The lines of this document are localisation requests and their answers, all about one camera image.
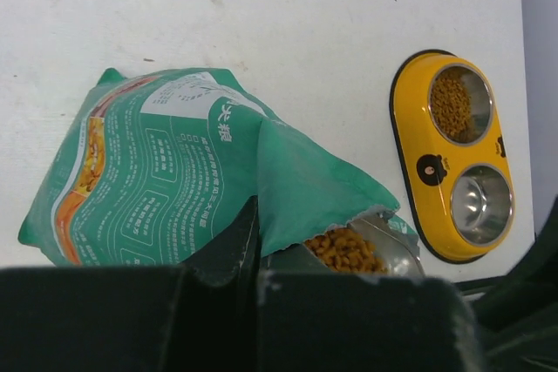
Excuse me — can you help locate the yellow double bowl feeder tray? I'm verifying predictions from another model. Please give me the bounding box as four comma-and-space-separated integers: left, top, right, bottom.
390, 50, 514, 264

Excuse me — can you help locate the steel bowl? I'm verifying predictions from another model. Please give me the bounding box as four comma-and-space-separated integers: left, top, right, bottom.
450, 165, 514, 247
428, 64, 493, 145

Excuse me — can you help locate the brown kibble in far bowl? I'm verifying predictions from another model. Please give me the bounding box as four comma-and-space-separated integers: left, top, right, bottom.
430, 67, 474, 144

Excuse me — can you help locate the green white dog food bag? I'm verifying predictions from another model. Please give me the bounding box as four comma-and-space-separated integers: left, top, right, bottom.
18, 68, 419, 266

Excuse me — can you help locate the brown kibble in bag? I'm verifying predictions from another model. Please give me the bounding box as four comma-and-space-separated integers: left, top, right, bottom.
304, 227, 388, 274

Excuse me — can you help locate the near steel bowl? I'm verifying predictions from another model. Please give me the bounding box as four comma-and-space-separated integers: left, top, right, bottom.
450, 165, 514, 247

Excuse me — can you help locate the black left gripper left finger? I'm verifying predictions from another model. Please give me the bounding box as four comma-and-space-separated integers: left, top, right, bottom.
1, 198, 261, 371

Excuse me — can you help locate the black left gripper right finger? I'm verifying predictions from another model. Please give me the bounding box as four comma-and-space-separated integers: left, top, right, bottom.
255, 260, 489, 371

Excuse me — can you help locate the far steel bowl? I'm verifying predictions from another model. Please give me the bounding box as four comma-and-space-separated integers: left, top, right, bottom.
428, 64, 493, 145

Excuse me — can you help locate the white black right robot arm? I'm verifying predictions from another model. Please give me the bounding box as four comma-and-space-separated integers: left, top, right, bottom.
437, 204, 557, 371

